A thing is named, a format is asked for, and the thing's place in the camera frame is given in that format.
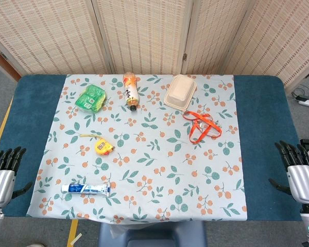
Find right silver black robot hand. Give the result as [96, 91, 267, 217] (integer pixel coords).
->
[269, 140, 309, 205]

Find woven folding screen panel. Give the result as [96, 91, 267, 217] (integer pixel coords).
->
[222, 0, 309, 91]
[181, 0, 255, 75]
[0, 0, 114, 76]
[91, 0, 194, 75]

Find green snack packet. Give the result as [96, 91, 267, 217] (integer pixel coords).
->
[74, 84, 107, 114]

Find black power adapter with cable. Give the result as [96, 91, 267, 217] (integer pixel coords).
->
[291, 86, 309, 101]

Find orange drink bottle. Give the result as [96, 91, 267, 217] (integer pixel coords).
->
[122, 72, 140, 112]

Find blue felt table cover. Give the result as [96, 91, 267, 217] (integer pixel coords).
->
[0, 74, 309, 222]

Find blue white toothpaste tube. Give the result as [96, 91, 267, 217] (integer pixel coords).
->
[61, 183, 112, 198]

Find beige takeaway food box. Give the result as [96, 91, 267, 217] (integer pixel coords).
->
[163, 74, 198, 112]

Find floral tablecloth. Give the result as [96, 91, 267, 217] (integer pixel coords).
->
[26, 74, 248, 224]

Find yellow tape measure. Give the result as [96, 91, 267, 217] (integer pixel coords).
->
[79, 131, 116, 156]

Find orange lanyard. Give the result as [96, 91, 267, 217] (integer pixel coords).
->
[182, 110, 222, 145]

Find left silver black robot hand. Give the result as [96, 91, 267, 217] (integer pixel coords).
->
[0, 146, 33, 209]

